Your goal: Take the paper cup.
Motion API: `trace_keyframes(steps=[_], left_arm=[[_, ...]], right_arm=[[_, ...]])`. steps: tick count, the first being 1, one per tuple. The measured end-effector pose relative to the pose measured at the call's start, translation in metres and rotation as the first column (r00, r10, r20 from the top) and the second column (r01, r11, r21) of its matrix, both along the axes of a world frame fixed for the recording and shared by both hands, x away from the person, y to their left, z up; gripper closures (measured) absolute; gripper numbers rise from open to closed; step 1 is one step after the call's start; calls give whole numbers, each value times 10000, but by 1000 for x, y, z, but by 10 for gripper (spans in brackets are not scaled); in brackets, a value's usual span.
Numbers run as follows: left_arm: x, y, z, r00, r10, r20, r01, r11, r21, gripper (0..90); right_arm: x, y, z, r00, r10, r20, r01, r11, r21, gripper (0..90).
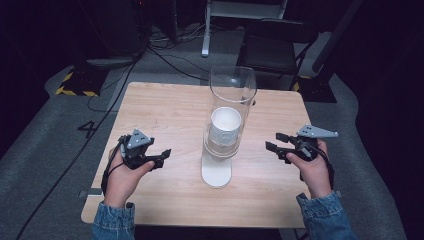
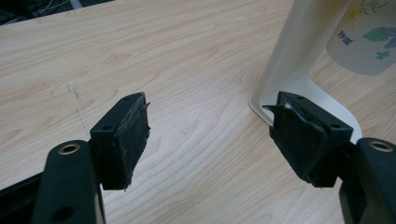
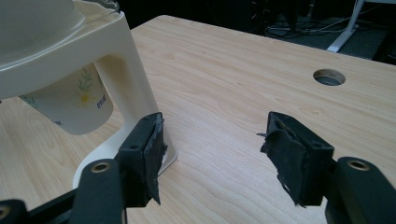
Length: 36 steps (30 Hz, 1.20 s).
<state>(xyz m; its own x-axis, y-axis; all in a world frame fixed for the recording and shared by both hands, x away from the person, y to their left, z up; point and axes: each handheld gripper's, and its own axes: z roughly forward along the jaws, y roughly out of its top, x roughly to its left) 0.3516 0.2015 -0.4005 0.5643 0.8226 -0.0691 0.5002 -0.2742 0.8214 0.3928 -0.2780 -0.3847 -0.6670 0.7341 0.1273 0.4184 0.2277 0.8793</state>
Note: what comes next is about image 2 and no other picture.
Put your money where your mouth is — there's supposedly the white paper towel holder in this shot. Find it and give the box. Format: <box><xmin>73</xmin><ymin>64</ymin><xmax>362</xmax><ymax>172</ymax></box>
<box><xmin>248</xmin><ymin>0</ymin><xmax>363</xmax><ymax>145</ymax></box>

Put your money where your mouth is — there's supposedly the floral print paper towel roll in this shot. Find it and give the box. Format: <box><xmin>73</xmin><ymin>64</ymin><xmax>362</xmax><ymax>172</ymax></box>
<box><xmin>325</xmin><ymin>0</ymin><xmax>396</xmax><ymax>77</ymax></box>

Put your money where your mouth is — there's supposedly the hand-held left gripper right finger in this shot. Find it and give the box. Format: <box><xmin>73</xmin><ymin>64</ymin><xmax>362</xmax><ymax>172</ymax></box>
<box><xmin>262</xmin><ymin>91</ymin><xmax>355</xmax><ymax>189</ymax></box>

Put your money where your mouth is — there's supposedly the white cable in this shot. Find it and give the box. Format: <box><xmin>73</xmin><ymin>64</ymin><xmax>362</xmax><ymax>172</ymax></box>
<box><xmin>30</xmin><ymin>0</ymin><xmax>73</xmax><ymax>17</ymax></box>

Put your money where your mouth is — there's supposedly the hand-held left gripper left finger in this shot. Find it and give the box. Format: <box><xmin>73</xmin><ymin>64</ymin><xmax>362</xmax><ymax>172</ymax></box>
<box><xmin>90</xmin><ymin>91</ymin><xmax>151</xmax><ymax>191</ymax></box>

